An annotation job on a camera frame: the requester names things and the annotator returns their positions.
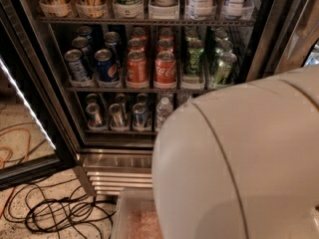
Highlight black cable on floor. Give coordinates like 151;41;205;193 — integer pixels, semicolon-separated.
2;174;117;239

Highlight front blue Pepsi can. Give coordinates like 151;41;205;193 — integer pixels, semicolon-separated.
95;49;119;83

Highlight open fridge glass door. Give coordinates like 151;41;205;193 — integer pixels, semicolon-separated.
0;8;75;191

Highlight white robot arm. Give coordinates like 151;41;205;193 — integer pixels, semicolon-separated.
152;66;319;239

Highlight orange cable on floor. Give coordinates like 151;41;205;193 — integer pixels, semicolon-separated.
0;126;32;217

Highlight left clear plastic bin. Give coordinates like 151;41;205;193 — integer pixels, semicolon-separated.
111;188;162;239

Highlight front red Coca-Cola can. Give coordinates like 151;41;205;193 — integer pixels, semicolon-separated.
155;51;176;84

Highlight front silver diet Pepsi can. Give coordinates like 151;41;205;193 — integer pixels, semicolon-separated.
64;49;90;82

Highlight front slim can middle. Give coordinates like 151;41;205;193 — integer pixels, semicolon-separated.
109;104;127;127

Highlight front orange soda can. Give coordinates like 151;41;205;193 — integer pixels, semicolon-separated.
127;51;148;83

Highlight stainless fridge bottom grille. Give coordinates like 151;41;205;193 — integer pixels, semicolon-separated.
77;153;153;196

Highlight clear water bottle left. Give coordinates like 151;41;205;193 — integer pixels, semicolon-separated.
156;97;173;131

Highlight front green soda can left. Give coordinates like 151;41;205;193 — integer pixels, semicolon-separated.
183;40;204;76

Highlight front slim can left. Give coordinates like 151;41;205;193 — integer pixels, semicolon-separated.
86;104;105;127

